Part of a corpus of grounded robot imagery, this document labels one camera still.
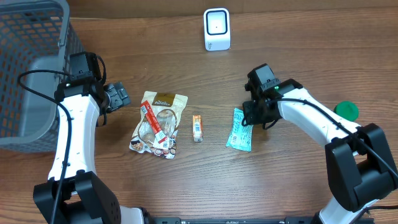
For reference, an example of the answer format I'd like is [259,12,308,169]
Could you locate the teal snack packet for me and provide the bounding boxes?
[226,108,253,152]

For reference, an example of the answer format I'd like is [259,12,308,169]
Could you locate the orange juice carton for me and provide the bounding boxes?
[192,115,203,142]

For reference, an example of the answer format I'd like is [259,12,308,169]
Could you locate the green lid jar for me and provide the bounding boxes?
[333,101,359,121]

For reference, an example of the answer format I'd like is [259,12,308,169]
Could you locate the red white snack packet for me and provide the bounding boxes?
[129,91,188,159]

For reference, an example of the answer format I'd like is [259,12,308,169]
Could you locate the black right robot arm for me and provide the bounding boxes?
[241,63,397,223]

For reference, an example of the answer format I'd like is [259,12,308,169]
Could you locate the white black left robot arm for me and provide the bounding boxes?
[33,52,155,223]

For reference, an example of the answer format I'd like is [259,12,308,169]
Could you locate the grey plastic mesh basket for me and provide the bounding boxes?
[1,0,84,153]

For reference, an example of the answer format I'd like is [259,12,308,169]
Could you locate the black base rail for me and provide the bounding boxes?
[154,217,322,224]

